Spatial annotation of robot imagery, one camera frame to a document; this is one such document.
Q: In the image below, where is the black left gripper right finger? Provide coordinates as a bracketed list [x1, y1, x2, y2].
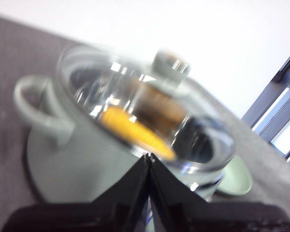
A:
[148, 158, 290, 232]

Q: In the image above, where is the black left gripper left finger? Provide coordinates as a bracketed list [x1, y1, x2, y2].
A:
[1, 155, 150, 232]

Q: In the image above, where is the yellow corn cob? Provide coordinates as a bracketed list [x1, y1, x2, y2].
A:
[100, 107, 177, 161]

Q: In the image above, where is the glass lid with green knob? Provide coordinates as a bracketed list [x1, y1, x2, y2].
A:
[55, 45, 236, 173]

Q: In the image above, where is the pale green round plate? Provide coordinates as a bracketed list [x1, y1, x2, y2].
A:
[214, 154, 253, 197]

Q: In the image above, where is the pale green electric steamer pot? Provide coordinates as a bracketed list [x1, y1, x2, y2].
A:
[13, 72, 227, 205]

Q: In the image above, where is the dark window frame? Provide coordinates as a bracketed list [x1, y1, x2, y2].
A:
[241, 43, 290, 170]

